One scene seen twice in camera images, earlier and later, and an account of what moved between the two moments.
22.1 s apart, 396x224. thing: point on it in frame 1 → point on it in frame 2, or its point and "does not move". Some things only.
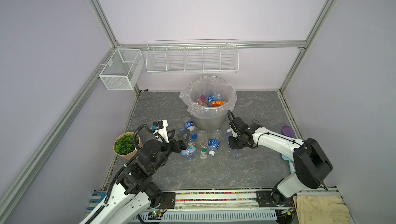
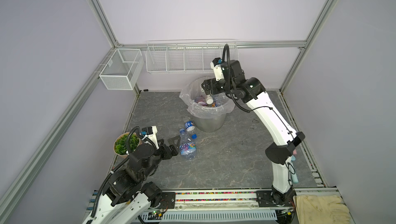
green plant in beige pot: [123, 146] does not move
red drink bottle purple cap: [201, 101] does not move
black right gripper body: [235, 142] → [217, 87]
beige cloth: [321, 209] does not move
